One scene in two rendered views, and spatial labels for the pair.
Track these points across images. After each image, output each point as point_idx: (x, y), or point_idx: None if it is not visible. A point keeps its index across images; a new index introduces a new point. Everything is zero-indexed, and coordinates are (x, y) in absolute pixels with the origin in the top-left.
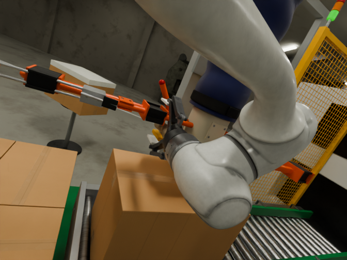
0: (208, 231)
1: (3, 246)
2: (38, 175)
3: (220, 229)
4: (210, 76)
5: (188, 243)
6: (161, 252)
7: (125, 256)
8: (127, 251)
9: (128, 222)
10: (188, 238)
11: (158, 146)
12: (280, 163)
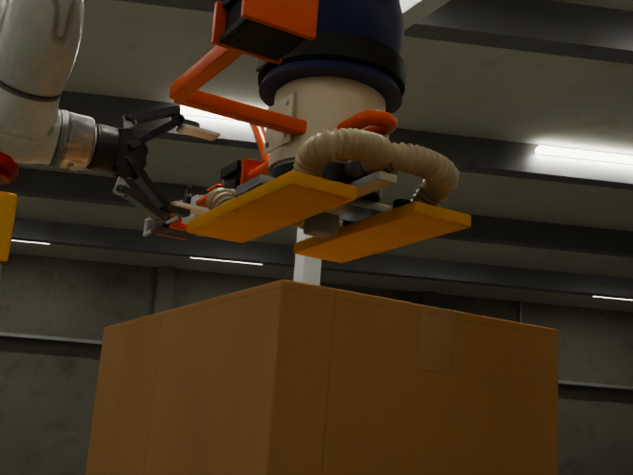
0: (196, 377)
1: None
2: None
3: (219, 368)
4: None
5: (167, 430)
6: (134, 462)
7: (101, 462)
8: (103, 444)
9: (105, 353)
10: (166, 409)
11: (147, 193)
12: (0, 44)
